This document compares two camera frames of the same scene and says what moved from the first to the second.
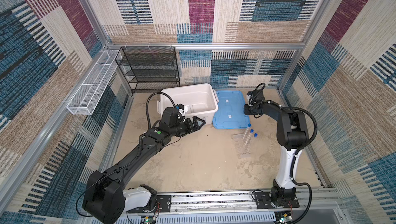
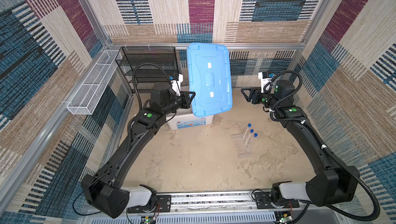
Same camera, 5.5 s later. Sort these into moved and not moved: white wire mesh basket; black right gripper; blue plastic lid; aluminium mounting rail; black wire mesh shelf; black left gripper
Moved: black right gripper; blue plastic lid; black left gripper
Not moved: black wire mesh shelf; white wire mesh basket; aluminium mounting rail
